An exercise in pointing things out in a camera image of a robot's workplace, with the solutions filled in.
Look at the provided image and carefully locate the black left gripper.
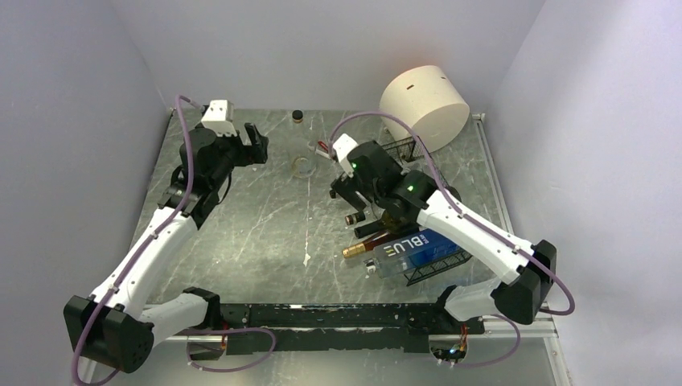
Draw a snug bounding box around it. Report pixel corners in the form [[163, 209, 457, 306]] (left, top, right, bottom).
[[210, 122, 269, 188]]

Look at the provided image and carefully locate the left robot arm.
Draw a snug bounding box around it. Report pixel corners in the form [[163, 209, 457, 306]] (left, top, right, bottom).
[[64, 122, 269, 373]]

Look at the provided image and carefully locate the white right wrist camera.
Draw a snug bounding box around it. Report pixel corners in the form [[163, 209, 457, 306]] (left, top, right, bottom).
[[331, 133, 358, 163]]

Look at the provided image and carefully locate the gold capped amber wine bottle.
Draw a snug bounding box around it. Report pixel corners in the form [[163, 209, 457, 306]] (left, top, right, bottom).
[[342, 227, 419, 258]]

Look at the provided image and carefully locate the blue labelled clear bottle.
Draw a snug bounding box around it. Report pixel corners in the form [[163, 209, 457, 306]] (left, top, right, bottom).
[[364, 228, 471, 278]]

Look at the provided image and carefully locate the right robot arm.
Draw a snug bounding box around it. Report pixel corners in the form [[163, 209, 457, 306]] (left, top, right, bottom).
[[331, 135, 557, 333]]

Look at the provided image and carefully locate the cream cylindrical appliance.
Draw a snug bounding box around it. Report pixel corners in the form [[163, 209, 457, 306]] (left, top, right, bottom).
[[379, 65, 470, 153]]

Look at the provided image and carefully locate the black wire wine rack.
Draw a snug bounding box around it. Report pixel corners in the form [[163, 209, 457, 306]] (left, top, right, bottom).
[[381, 138, 472, 286]]

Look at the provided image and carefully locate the white marker pen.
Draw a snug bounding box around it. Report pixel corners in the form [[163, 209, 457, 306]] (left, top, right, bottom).
[[314, 149, 331, 159]]

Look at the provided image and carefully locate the dark wine bottle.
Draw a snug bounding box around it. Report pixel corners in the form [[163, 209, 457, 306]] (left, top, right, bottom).
[[354, 211, 419, 239]]

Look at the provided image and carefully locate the black gold capped clear bottle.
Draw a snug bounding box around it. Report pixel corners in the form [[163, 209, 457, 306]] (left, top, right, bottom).
[[344, 211, 366, 226]]

